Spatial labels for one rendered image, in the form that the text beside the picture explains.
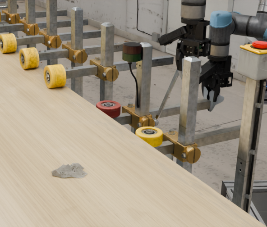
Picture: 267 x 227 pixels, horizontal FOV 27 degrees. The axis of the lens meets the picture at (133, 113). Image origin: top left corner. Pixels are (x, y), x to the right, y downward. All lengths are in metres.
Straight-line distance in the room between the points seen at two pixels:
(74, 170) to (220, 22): 0.84
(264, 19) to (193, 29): 0.36
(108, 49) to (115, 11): 4.68
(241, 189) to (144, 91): 0.52
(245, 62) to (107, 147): 0.45
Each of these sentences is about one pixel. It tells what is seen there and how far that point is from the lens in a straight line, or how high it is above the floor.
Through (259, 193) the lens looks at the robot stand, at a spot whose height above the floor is 0.21.
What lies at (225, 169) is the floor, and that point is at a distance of 3.53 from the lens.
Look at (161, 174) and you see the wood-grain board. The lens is 1.42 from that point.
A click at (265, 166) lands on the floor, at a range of 3.63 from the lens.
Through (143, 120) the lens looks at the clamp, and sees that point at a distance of 1.84.
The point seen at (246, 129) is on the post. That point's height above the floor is 1.01.
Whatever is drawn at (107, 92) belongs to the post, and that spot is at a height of 0.87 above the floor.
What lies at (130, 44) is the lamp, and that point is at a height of 1.11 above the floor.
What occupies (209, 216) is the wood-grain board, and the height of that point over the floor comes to 0.90.
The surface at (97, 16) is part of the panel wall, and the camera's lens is 7.03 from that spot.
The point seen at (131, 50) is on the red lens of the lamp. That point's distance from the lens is 1.75.
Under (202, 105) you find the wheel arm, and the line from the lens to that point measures 2.05.
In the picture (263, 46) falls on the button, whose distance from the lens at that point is 1.36.
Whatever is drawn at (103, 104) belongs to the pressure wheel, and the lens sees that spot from 1.85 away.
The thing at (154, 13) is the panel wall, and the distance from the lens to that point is 6.09.
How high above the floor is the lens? 1.55
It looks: 21 degrees down
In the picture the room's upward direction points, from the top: 2 degrees clockwise
